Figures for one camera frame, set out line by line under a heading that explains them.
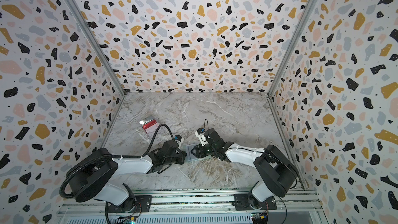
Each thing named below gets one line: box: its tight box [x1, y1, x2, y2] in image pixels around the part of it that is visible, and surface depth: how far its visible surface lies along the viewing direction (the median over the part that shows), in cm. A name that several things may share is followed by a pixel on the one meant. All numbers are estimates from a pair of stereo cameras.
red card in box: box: [141, 119, 158, 130], surface depth 99 cm
